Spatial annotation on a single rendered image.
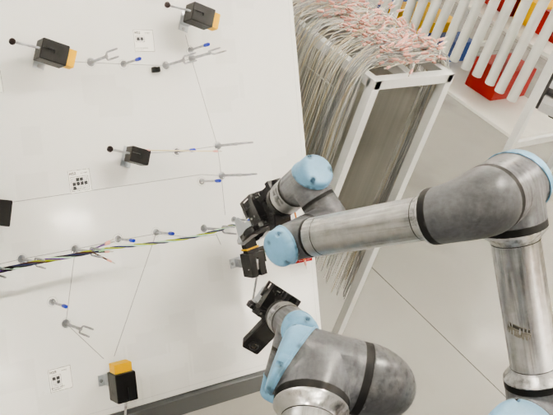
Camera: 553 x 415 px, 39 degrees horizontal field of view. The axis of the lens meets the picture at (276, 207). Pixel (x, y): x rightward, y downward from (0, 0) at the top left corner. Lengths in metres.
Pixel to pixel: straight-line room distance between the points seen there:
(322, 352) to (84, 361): 0.71
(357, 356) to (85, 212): 0.76
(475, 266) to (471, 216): 3.12
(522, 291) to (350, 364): 0.36
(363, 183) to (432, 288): 1.39
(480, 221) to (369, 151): 1.50
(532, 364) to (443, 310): 2.51
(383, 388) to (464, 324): 2.73
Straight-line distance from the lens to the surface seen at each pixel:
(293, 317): 1.59
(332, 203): 1.59
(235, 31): 1.96
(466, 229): 1.28
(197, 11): 1.82
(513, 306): 1.43
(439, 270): 4.22
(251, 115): 1.96
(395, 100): 2.64
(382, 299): 3.84
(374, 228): 1.35
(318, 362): 1.20
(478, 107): 4.48
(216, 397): 1.97
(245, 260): 1.86
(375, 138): 2.71
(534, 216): 1.37
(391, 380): 1.24
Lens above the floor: 2.27
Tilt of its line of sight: 33 degrees down
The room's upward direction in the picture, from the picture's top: 18 degrees clockwise
